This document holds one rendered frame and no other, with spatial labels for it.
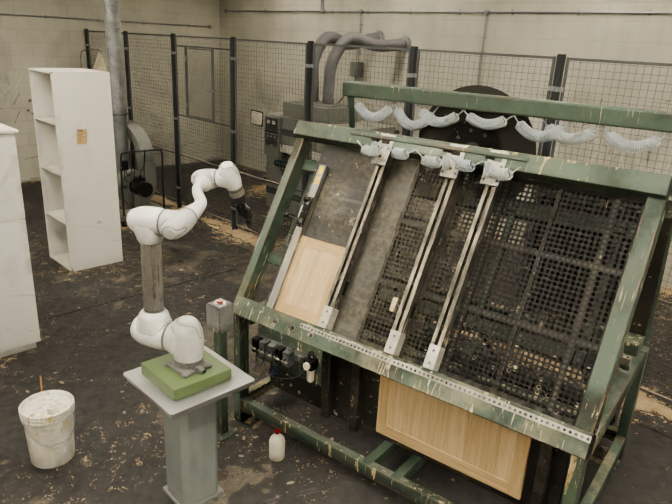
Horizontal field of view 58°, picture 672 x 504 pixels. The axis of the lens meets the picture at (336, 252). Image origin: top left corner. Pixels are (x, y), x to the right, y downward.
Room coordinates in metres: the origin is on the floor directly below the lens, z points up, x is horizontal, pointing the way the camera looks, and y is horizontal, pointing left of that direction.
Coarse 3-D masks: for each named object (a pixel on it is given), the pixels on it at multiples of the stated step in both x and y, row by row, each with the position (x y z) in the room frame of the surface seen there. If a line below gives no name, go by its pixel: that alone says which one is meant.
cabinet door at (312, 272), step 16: (304, 240) 3.55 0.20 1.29; (304, 256) 3.49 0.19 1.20; (320, 256) 3.44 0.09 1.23; (336, 256) 3.38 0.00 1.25; (288, 272) 3.48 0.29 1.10; (304, 272) 3.43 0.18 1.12; (320, 272) 3.37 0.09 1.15; (336, 272) 3.32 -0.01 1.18; (288, 288) 3.42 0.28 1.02; (304, 288) 3.37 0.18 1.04; (320, 288) 3.31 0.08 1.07; (288, 304) 3.35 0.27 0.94; (304, 304) 3.30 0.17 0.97; (320, 304) 3.25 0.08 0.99; (304, 320) 3.24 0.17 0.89
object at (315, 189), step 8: (328, 168) 3.78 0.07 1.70; (320, 176) 3.73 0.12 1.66; (312, 184) 3.73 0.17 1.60; (320, 184) 3.72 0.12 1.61; (312, 192) 3.69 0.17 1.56; (312, 208) 3.66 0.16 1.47; (304, 224) 3.60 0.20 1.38; (296, 232) 3.59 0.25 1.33; (304, 232) 3.60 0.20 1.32; (296, 240) 3.55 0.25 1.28; (288, 248) 3.55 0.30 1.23; (296, 248) 3.54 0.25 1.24; (288, 256) 3.52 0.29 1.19; (288, 264) 3.49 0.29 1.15; (280, 272) 3.48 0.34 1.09; (280, 280) 3.45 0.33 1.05; (280, 288) 3.43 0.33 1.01; (272, 296) 3.41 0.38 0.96; (272, 304) 3.38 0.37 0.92
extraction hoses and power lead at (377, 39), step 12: (324, 36) 8.66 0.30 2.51; (336, 36) 8.82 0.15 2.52; (348, 36) 8.39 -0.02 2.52; (360, 36) 8.51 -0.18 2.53; (372, 36) 9.41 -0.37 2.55; (384, 36) 9.51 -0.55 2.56; (324, 48) 8.62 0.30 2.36; (336, 48) 8.28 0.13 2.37; (348, 48) 9.08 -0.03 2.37; (408, 48) 9.17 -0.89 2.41; (336, 60) 8.25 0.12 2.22; (360, 72) 9.76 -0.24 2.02; (324, 84) 8.25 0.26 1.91; (324, 96) 8.24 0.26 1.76; (396, 132) 7.90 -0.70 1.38
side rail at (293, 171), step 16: (304, 144) 3.95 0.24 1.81; (288, 160) 3.91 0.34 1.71; (304, 160) 3.96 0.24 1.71; (288, 176) 3.84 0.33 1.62; (288, 192) 3.83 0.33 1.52; (272, 208) 3.77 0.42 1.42; (288, 208) 3.84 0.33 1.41; (272, 224) 3.71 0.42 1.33; (272, 240) 3.72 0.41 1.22; (256, 256) 3.62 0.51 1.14; (256, 272) 3.60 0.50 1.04; (240, 288) 3.55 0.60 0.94; (256, 288) 3.60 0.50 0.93
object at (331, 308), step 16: (384, 144) 3.54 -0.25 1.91; (384, 160) 3.47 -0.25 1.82; (384, 176) 3.50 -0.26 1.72; (368, 192) 3.45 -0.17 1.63; (368, 208) 3.39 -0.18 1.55; (368, 224) 3.39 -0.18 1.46; (352, 240) 3.34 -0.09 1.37; (352, 256) 3.28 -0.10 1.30; (352, 272) 3.28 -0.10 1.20; (336, 288) 3.21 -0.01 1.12; (336, 304) 3.17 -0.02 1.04; (320, 320) 3.13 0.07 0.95
